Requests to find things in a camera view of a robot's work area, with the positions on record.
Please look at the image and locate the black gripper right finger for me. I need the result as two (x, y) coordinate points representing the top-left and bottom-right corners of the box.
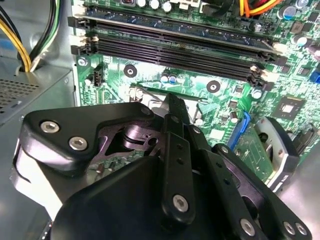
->
(184, 123), (313, 240)

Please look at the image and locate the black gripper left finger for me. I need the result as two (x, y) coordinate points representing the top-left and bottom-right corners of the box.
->
(9, 93), (197, 227)

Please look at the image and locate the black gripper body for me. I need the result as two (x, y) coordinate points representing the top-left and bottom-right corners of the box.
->
(51, 154), (222, 240)

